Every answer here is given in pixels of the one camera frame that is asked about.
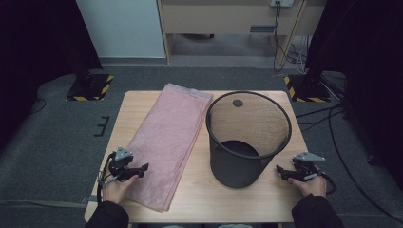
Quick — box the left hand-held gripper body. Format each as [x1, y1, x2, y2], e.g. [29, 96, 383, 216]
[108, 145, 138, 182]

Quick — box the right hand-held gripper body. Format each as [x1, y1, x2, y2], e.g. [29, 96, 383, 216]
[292, 151, 327, 182]

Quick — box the pink plastic bag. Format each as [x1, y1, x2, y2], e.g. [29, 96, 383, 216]
[126, 83, 214, 213]

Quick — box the black mesh wastebasket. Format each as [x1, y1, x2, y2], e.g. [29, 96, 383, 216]
[205, 90, 293, 190]

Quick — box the person's right hand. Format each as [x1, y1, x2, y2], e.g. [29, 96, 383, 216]
[287, 174, 328, 199]

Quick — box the person's left hand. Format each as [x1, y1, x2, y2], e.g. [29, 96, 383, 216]
[102, 173, 141, 205]

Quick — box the striped-edge black stand base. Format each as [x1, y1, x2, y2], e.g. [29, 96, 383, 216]
[282, 73, 333, 104]
[65, 72, 115, 103]

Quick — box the black curtain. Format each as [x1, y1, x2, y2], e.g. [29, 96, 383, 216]
[0, 0, 104, 148]
[304, 0, 403, 191]

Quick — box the beige wooden desk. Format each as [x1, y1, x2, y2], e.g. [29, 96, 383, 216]
[157, 0, 328, 65]

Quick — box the white power strip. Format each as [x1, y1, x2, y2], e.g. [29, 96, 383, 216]
[269, 0, 296, 9]

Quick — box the left hand-held gripper cable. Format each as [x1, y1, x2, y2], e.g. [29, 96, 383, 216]
[96, 151, 118, 204]

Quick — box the hand-held gripper cable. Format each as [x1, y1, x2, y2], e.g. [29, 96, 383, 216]
[319, 171, 338, 196]
[96, 151, 118, 204]

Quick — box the right hand-held gripper cable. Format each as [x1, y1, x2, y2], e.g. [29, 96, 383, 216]
[319, 171, 338, 196]

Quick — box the long black floor cable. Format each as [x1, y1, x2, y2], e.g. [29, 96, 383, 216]
[327, 105, 403, 224]

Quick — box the thin black floor cable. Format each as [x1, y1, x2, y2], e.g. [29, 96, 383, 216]
[28, 97, 48, 115]

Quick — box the white cable bundle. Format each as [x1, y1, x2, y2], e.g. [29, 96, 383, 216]
[294, 35, 311, 75]

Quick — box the black hanging power cable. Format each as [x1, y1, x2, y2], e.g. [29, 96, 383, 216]
[272, 1, 287, 73]

